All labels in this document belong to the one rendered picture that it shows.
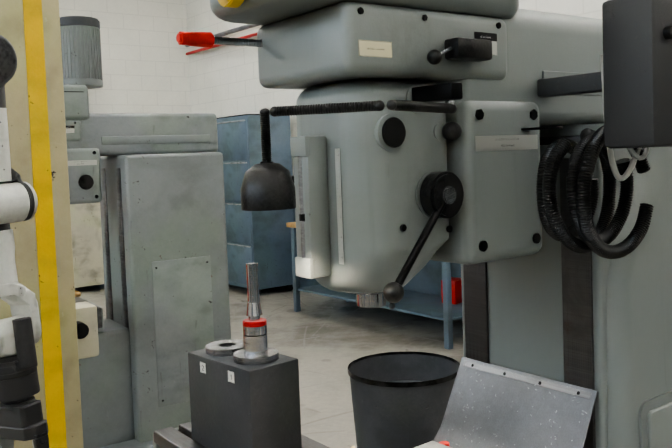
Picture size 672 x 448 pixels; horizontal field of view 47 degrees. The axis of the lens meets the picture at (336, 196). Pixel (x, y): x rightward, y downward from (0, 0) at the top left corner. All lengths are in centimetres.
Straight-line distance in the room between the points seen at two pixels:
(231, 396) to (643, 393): 76
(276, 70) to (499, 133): 37
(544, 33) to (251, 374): 81
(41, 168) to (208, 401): 136
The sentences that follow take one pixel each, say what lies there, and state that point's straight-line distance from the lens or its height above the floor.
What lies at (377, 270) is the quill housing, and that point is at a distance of 114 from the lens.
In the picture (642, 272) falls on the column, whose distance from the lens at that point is 147.
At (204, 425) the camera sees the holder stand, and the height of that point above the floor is 98.
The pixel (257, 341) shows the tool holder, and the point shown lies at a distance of 153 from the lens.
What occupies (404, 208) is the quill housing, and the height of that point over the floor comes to 144.
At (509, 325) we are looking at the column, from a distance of 154.
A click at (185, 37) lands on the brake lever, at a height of 170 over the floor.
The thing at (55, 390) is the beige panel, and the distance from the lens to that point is 287.
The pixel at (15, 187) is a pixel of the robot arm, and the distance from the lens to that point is 162.
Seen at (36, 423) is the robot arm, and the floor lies 102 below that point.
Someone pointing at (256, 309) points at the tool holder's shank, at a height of 123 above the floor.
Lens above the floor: 152
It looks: 3 degrees down
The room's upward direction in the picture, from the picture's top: 2 degrees counter-clockwise
